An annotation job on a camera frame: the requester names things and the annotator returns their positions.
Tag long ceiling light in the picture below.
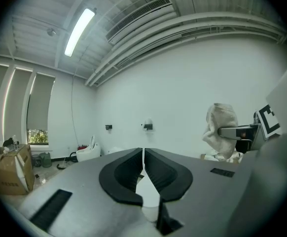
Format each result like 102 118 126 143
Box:
64 7 97 58

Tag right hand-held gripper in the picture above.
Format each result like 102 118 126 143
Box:
217 54 287 155

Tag green bin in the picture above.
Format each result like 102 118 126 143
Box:
39 152 52 168

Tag white ceiling air vent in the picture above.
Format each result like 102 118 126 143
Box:
105 0 174 45

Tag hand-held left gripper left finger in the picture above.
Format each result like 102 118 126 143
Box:
99 147 144 206

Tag white cloth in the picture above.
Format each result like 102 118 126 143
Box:
202 103 240 161

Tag white ceiling pipes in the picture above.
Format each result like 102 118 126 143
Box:
84 11 287 87

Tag black and white wall holder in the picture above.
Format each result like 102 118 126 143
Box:
141 118 154 132

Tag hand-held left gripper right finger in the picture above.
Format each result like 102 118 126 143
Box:
144 147 194 237

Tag brown cardboard box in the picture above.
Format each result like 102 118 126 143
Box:
0 144 36 196

